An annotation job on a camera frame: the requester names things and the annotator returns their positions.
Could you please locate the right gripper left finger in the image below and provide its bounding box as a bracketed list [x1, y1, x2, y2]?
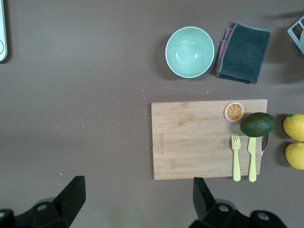
[16, 175, 86, 228]

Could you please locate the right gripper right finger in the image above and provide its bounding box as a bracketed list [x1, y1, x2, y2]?
[190, 177, 250, 228]

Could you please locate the yellow plastic fork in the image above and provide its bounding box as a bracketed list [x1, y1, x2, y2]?
[231, 132, 242, 182]

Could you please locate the yellow plastic knife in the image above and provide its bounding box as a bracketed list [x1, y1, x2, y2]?
[247, 136, 258, 183]

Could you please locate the bamboo cutting board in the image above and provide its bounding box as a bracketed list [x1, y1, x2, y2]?
[151, 99, 268, 181]

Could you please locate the dark green avocado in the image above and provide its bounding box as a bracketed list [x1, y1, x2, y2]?
[240, 112, 276, 138]

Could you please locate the toy orange slice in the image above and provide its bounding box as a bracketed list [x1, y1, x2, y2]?
[223, 101, 245, 123]

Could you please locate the yellow lemon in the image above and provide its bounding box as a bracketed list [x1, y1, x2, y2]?
[282, 113, 304, 142]
[285, 142, 304, 171]

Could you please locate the mint green bowl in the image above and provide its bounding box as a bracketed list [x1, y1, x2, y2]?
[165, 26, 216, 79]

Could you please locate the dark grey folded cloth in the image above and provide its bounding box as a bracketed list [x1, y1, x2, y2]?
[216, 20, 271, 85]

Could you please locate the cream bear print tray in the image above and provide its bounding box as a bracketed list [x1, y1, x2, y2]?
[0, 0, 8, 63]

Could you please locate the white wire rack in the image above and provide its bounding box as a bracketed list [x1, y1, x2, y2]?
[287, 14, 304, 57]

